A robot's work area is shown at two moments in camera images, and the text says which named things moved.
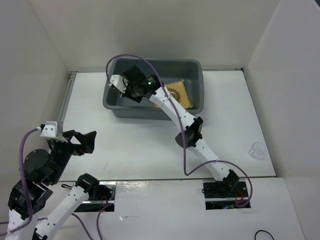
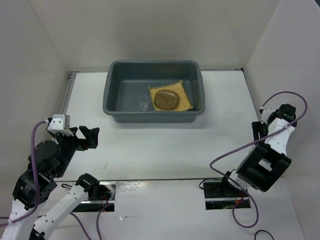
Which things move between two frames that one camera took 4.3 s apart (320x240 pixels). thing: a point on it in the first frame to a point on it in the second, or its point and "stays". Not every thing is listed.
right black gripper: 137,99 to 257,127
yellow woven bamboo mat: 184,97 stays
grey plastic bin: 168,70 stays
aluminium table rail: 65,102 stays
